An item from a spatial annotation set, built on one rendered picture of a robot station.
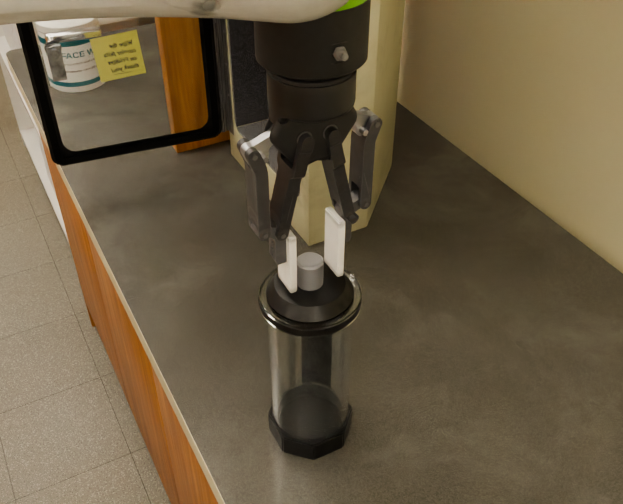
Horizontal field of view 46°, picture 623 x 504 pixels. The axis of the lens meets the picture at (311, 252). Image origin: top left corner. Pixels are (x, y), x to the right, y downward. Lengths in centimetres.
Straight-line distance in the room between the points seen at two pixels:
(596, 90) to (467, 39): 31
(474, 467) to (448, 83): 82
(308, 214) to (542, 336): 39
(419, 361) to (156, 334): 37
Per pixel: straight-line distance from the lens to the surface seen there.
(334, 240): 73
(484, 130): 143
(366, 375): 99
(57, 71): 126
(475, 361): 102
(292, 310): 73
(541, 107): 131
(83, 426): 221
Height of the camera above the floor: 168
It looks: 39 degrees down
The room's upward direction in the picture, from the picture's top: straight up
